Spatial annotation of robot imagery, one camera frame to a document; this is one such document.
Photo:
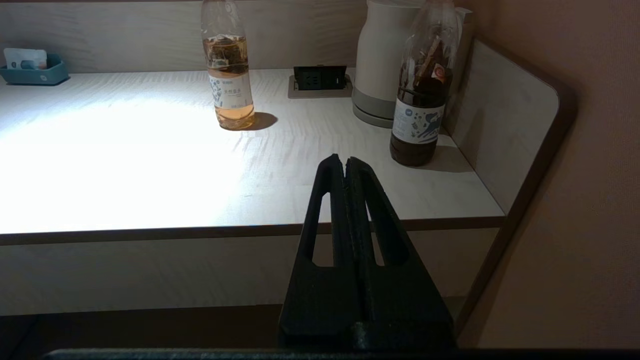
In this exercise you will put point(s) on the wooden desk panel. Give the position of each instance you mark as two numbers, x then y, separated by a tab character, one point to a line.
125	39
502	115

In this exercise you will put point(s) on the white electric kettle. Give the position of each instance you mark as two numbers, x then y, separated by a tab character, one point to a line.
381	55

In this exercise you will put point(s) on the clear bottle dark tea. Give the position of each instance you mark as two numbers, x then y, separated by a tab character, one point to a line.
419	125

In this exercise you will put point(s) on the wooden desk right side panel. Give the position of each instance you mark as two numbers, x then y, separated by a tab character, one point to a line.
502	115

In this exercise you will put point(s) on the grey kettle base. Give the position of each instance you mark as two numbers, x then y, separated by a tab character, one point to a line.
368	111

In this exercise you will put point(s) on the wooden desk back panel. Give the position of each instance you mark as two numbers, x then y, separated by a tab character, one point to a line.
125	39

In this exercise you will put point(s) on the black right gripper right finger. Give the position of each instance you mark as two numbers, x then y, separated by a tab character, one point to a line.
400	300

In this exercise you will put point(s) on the clear bottle light tea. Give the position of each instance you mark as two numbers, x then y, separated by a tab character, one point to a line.
231	94

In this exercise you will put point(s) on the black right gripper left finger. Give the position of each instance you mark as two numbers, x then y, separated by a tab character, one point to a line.
320	300

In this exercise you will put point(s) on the white sachet packets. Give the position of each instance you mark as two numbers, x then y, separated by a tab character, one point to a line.
24	58

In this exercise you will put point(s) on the black pop-up power socket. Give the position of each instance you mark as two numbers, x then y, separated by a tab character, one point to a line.
320	79

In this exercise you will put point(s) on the small blue tray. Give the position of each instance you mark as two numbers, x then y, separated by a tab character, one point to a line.
37	76

